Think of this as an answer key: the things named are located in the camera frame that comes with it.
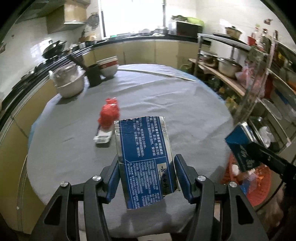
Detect wooden shelf board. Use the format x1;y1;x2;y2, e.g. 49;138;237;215
188;58;247;96

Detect yellow enamel pot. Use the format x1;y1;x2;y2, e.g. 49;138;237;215
225;26;242;39

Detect grey tablecloth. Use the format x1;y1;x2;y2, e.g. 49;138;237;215
26;64;235;234

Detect blue plastic bag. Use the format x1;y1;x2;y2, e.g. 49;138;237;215
240;179;253;194

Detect large steel pot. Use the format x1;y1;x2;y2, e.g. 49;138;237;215
216;57;242;79

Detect white plastic bag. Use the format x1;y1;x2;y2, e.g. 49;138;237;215
258;126;275;147

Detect small clear plastic tray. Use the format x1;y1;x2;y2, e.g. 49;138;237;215
93;126;114;144

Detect microwave oven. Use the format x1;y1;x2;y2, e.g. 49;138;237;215
174;20;204;37

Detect gas stove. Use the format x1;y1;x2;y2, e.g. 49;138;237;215
20;58;70;79

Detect small wall fan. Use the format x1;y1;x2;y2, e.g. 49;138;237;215
87;13;100;30

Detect pink plastic bag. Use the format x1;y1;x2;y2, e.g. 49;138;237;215
235;62;251;88

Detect blue silver toothpaste box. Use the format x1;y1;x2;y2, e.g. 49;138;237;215
114;115;179;210

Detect metal storage rack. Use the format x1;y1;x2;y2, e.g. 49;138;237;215
196;32;296;163

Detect black cup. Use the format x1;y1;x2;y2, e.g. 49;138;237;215
86;64;102;87

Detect dark blue small box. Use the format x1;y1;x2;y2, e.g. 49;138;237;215
224;122;259;173

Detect yellow plastic bag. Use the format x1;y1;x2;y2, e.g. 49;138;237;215
224;96;238;112

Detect black wok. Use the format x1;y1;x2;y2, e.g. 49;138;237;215
41;40;67;59

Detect white metal basin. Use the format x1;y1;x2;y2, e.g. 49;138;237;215
55;72;85;99

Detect yellow base cabinets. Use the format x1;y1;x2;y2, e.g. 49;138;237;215
0;38;201;234

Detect stacked red white bowls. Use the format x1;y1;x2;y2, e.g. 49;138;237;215
96;56;119;79

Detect light blue table cover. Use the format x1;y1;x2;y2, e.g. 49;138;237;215
29;72;226;139

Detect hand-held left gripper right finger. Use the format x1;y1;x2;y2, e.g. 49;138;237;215
173;154;270;241

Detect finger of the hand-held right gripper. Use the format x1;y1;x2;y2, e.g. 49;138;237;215
248;141;296;186

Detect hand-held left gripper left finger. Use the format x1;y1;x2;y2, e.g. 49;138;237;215
32;154;121;241

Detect black countertop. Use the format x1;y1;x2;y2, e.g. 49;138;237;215
0;32;208;130

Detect yellow wall cabinets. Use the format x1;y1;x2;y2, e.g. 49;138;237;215
16;0;90;35

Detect small dark pot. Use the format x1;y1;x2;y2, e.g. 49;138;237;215
201;52;219;67

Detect red plastic bag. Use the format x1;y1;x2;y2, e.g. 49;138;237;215
97;97;121;130

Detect window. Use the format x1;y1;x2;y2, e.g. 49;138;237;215
98;0;167;39

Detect green bag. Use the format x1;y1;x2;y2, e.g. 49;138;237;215
185;17;205;26

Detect red plastic basket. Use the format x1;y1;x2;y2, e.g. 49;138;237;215
220;153;272;208

